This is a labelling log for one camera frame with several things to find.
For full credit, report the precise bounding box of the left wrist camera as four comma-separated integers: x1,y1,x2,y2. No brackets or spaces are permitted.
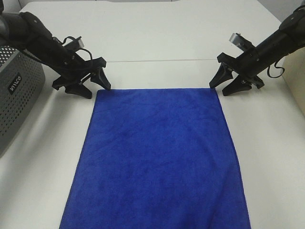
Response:
64,36,84,52

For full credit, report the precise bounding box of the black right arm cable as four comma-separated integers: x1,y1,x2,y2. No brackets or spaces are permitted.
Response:
267,57,286,79

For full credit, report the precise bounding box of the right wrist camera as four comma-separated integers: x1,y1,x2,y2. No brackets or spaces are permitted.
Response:
229,33,254,52

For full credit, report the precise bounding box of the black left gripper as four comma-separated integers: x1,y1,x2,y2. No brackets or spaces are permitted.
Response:
52,57,112,99

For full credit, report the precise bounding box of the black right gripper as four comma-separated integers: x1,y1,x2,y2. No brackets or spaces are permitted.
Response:
209,53,265,96

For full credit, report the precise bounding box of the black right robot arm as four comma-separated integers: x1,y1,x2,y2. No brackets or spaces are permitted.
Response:
209,5,305,96

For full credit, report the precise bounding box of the blue microfibre towel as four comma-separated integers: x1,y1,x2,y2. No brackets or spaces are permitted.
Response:
60,88,251,229

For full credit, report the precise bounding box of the grey perforated plastic basket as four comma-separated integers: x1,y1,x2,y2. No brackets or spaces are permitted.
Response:
0,46,45,155

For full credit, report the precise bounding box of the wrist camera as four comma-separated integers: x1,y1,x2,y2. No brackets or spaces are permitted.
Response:
229,33,254,52
64,36,84,52

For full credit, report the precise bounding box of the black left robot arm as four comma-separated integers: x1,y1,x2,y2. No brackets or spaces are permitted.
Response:
0,12,111,99

